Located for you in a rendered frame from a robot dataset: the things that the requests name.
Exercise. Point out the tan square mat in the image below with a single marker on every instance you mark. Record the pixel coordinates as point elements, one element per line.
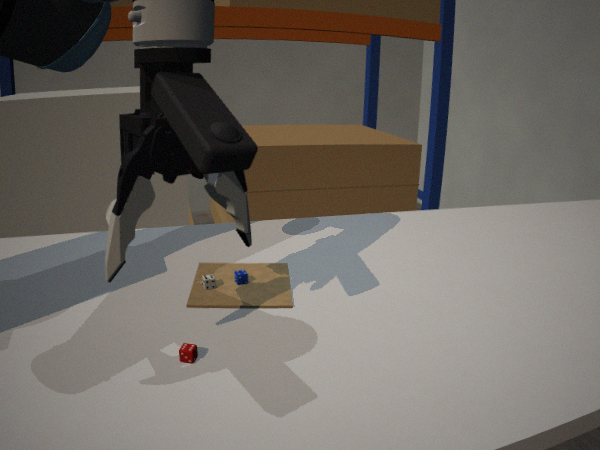
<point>268,286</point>

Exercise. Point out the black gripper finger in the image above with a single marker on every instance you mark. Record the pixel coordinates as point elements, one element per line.
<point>135,195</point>
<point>229,190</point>

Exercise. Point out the beige die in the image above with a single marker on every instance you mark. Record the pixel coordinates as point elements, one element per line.
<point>208,282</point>

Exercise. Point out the blue die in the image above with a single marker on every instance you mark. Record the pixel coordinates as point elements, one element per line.
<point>241,277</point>

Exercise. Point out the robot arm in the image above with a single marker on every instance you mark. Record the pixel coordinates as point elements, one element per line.
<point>60,34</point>

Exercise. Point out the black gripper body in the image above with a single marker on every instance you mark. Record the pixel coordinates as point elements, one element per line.
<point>167,154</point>

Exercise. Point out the red die with white pips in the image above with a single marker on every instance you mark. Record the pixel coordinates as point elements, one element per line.
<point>188,353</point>

